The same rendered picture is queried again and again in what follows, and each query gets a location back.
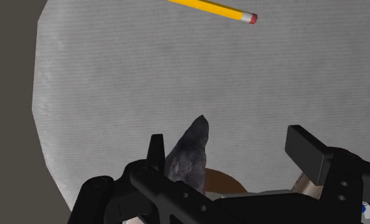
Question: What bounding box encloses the brown round disc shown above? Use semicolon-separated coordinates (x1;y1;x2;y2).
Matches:
203;168;248;193

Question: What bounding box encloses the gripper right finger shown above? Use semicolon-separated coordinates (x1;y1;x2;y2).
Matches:
284;124;370;224

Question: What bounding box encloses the dark grey pointed rock figure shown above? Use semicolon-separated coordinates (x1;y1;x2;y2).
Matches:
164;115;210;195

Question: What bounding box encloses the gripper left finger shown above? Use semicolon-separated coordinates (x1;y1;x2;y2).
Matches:
67;133;245;224

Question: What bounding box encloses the yellow pencil with red eraser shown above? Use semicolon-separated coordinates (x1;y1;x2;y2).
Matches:
167;0;259;25

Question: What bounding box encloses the round white table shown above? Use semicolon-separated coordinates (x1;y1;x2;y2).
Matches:
31;0;370;213

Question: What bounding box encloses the beige box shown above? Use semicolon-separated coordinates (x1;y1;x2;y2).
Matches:
291;172;326;200

